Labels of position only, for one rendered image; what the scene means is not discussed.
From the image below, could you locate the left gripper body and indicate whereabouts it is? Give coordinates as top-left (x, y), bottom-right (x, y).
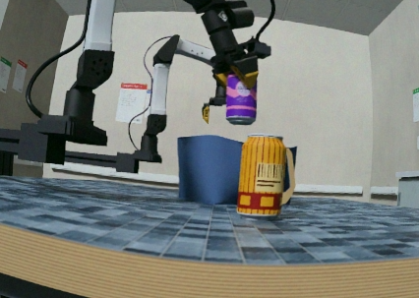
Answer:
top-left (202, 87), bottom-right (226, 116)

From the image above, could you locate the purple drink can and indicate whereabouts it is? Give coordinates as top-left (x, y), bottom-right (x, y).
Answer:
top-left (225, 69), bottom-right (257, 126)

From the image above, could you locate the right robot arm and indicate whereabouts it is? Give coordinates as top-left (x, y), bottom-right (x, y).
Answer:
top-left (40, 0), bottom-right (271, 135)

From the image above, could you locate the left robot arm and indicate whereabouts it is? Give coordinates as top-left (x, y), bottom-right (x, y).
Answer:
top-left (134, 34), bottom-right (218, 157)

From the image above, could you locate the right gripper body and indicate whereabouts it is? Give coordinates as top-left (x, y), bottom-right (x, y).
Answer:
top-left (209, 30), bottom-right (258, 82)

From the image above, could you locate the yellow striped drink can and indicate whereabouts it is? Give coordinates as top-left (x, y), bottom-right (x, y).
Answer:
top-left (237, 134), bottom-right (286, 221)

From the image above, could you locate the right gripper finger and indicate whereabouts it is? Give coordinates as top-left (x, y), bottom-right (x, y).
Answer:
top-left (229, 65), bottom-right (258, 89)
top-left (215, 71), bottom-right (230, 90)

